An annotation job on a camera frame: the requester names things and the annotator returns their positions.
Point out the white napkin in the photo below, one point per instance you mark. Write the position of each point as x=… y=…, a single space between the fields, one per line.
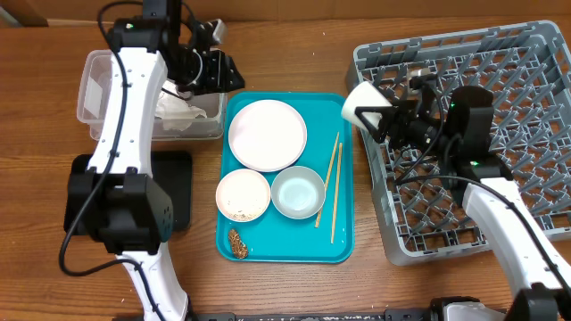
x=175 y=112

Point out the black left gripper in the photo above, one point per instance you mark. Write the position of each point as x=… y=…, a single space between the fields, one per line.
x=219 y=75

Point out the black plastic tray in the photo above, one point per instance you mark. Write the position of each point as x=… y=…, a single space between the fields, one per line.
x=172 y=171

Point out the small pink bowl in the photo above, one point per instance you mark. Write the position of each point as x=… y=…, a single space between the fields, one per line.
x=243 y=195

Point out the brown food scrap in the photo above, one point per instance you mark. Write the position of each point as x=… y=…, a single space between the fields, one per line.
x=238 y=247

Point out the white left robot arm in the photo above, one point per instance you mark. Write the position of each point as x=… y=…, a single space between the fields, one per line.
x=114 y=199

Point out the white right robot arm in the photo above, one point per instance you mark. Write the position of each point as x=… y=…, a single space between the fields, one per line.
x=480 y=183

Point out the wooden chopstick right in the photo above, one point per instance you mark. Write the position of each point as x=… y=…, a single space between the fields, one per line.
x=337 y=183

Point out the teal serving tray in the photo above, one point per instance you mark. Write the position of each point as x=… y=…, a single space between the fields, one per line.
x=275 y=238

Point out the large pink plate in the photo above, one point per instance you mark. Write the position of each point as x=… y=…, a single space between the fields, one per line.
x=267 y=135

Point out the grey bowl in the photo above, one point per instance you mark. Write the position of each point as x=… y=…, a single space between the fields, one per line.
x=298 y=192

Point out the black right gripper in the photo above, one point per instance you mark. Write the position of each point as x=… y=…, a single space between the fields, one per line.
x=395 y=114

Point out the grey dishwasher rack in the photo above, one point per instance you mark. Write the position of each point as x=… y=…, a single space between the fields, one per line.
x=527 y=68

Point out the white cup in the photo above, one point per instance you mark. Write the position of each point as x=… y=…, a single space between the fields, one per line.
x=366 y=108

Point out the clear plastic bin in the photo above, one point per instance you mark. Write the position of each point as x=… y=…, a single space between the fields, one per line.
x=95 y=88

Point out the wooden chopstick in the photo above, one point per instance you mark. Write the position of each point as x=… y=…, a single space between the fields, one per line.
x=337 y=183
x=329 y=171

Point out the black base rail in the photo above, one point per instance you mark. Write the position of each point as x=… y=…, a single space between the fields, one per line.
x=387 y=315

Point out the wooden chopstick left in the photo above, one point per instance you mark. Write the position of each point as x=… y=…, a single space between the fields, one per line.
x=329 y=171

